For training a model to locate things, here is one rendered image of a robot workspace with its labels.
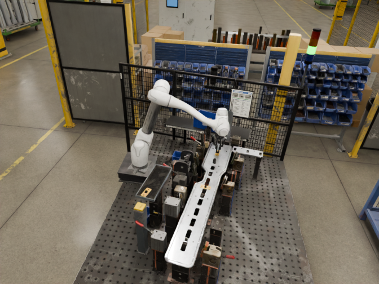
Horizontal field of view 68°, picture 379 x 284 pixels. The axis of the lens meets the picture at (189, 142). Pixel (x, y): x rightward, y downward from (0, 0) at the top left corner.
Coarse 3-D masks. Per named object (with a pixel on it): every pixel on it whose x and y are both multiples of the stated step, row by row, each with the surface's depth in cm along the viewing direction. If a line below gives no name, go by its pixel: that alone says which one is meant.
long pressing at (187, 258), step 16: (208, 160) 256; (224, 160) 257; (208, 176) 237; (192, 192) 220; (208, 192) 221; (192, 208) 206; (208, 208) 206; (176, 240) 182; (192, 240) 183; (176, 256) 173; (192, 256) 173
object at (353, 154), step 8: (376, 96) 393; (376, 104) 395; (376, 112) 403; (368, 120) 409; (376, 120) 411; (368, 128) 419; (376, 128) 418; (360, 136) 425; (368, 136) 427; (376, 136) 425; (360, 144) 432; (368, 144) 434; (376, 144) 432; (352, 152) 444
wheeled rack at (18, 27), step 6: (36, 12) 1030; (12, 24) 972; (18, 24) 971; (24, 24) 989; (30, 24) 1010; (36, 24) 1032; (6, 30) 905; (12, 30) 924; (18, 30) 945; (6, 36) 909
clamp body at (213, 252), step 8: (208, 248) 175; (216, 248) 174; (208, 256) 170; (216, 256) 168; (208, 264) 174; (216, 264) 172; (208, 272) 179; (216, 272) 181; (200, 280) 190; (208, 280) 183; (216, 280) 190
